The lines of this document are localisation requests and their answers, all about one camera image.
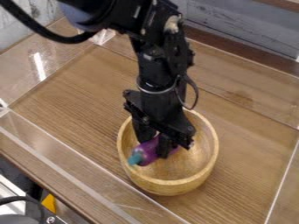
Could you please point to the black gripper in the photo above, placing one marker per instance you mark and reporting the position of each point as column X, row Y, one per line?
column 158, row 114

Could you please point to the purple toy eggplant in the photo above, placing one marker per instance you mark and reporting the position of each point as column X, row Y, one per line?
column 146, row 153

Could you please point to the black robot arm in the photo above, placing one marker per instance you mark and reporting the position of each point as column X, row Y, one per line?
column 152, row 24

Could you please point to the brown wooden bowl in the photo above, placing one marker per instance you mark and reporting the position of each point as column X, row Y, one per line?
column 185, row 170

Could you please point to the clear acrylic tray wall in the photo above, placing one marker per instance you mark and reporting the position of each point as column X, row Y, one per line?
column 70, row 174

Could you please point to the clear acrylic corner bracket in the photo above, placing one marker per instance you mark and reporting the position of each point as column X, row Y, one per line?
column 102, row 37

